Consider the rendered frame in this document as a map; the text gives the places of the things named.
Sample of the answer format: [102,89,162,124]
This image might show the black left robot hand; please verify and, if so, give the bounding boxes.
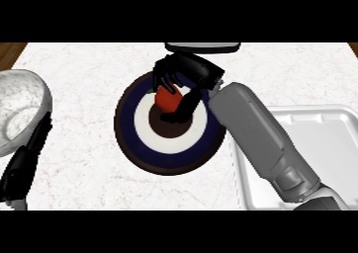
[0,111,54,205]

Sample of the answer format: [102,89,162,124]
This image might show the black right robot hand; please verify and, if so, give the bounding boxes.
[152,52,226,125]

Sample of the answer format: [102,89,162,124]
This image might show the blue white brown ringed plate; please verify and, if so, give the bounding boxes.
[113,70,229,177]

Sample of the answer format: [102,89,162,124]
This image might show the white tray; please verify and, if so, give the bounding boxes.
[229,104,358,211]

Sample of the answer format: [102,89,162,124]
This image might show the grey black-rimmed appliance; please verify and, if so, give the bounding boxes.
[164,42,242,54]

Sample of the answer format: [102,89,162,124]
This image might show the white speckled bowl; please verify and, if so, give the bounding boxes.
[0,68,54,161]

